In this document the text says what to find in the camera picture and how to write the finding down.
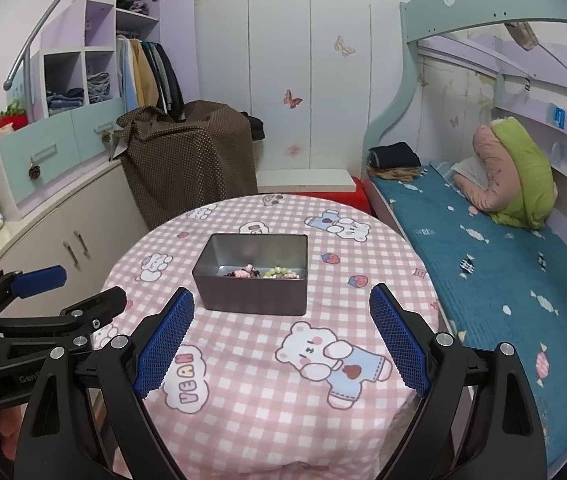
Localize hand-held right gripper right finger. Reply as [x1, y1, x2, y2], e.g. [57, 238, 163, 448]
[369, 283, 549, 480]

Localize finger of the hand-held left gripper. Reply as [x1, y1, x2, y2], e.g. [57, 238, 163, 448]
[0, 266, 68, 318]
[0, 286, 128, 356]

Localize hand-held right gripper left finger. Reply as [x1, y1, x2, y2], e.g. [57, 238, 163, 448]
[14, 287, 195, 480]

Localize grey metal tin box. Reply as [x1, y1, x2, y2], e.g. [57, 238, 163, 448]
[191, 233, 309, 317]

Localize beige cabinet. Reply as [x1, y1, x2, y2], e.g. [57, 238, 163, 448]
[0, 160, 153, 312]

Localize pink checked cartoon tablecloth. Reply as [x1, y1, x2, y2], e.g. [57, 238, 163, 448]
[91, 192, 469, 480]

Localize teal candy print bedsheet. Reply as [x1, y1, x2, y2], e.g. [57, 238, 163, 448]
[371, 160, 567, 477]

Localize mint green drawer unit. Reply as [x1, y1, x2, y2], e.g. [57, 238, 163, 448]
[0, 97, 130, 222]

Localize red plush toy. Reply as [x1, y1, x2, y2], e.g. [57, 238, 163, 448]
[0, 100, 29, 134]

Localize folded tan clothes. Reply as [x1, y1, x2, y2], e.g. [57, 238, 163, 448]
[371, 166, 432, 181]

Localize brown dotted fabric cover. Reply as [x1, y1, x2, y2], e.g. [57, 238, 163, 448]
[114, 101, 259, 232]

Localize folded blue jeans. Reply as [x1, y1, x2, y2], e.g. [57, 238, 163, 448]
[46, 87, 85, 112]
[86, 72, 112, 104]

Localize white pillow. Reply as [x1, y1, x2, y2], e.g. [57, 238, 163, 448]
[451, 156, 489, 187]

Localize folded dark clothes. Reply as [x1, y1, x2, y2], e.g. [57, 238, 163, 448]
[367, 142, 422, 171]

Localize white board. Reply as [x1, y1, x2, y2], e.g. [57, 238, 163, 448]
[256, 169, 357, 194]

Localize pink pillow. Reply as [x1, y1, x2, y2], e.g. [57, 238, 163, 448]
[453, 126, 520, 214]

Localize green quilt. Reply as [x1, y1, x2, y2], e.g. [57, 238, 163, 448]
[488, 117, 557, 231]

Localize black cloth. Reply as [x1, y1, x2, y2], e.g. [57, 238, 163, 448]
[241, 111, 266, 143]

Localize row of hanging clothes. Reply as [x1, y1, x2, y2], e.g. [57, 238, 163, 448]
[116, 35, 185, 122]

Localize lilac open shelf unit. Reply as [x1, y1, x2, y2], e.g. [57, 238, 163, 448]
[6, 0, 199, 127]

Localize folded clothes on shelf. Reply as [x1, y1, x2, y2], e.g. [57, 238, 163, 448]
[116, 0, 152, 16]

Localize white wardrobe doors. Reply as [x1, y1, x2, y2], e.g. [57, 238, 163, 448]
[194, 0, 410, 174]

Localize yellow-green bead bracelet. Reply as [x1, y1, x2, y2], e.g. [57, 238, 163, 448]
[262, 265, 300, 282]

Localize grey metal rail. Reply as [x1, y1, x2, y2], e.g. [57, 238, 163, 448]
[4, 0, 95, 92]

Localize mint green bunk bed frame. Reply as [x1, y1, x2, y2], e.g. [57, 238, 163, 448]
[363, 0, 567, 181]

